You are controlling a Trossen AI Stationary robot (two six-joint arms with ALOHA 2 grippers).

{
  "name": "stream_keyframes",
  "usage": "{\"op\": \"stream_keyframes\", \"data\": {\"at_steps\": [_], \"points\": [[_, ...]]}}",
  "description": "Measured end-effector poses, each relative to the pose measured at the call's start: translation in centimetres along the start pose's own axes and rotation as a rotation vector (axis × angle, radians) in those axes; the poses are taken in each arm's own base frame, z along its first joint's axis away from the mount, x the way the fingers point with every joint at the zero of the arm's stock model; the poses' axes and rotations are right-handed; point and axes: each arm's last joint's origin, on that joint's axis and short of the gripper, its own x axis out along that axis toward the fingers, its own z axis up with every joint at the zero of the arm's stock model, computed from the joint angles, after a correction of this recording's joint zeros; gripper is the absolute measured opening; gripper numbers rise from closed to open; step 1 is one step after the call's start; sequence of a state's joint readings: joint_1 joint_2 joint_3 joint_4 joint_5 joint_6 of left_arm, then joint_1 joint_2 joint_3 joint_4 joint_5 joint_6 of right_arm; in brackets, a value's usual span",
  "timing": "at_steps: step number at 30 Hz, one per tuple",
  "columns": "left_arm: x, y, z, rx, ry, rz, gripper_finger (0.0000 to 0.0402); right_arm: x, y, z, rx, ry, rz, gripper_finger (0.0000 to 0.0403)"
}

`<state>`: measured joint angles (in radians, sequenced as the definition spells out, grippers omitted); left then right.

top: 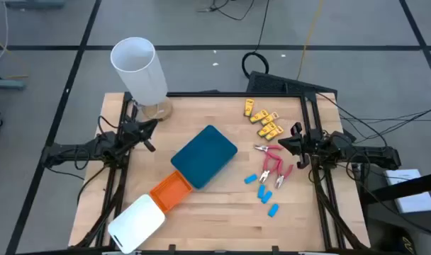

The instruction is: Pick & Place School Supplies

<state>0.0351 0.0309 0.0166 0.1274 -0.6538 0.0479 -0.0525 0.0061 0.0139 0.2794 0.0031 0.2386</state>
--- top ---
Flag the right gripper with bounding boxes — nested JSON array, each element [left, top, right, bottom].
[[279, 122, 320, 170]]

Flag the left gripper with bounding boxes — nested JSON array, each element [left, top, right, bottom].
[[125, 119, 159, 152]]

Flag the pink handled pliers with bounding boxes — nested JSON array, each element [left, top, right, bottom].
[[274, 161, 294, 189], [254, 144, 284, 154], [259, 151, 283, 184]]

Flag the yellow staples pack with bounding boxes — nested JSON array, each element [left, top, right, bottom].
[[243, 98, 256, 118], [257, 122, 276, 138], [260, 111, 280, 127], [250, 109, 269, 124], [264, 125, 284, 142]]

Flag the white shade table lamp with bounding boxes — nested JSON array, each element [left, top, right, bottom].
[[110, 36, 174, 123]]

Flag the teal plastic bin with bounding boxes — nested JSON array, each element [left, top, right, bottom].
[[170, 124, 239, 190]]

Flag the orange slotted plastic basket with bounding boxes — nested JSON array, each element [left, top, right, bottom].
[[149, 169, 194, 214]]

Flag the white plastic bin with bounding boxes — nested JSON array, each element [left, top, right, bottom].
[[107, 193, 167, 255]]

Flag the white booklet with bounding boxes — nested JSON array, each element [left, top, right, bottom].
[[383, 168, 431, 215]]

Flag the black equipment stand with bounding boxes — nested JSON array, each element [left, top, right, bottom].
[[359, 161, 431, 255]]

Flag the grey furniture foot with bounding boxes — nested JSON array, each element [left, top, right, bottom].
[[4, 0, 66, 10], [0, 78, 27, 91]]

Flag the black coiled cable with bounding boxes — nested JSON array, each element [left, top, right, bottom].
[[241, 0, 272, 79]]

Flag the yellow hanging cable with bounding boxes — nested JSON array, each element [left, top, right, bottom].
[[296, 0, 325, 81]]

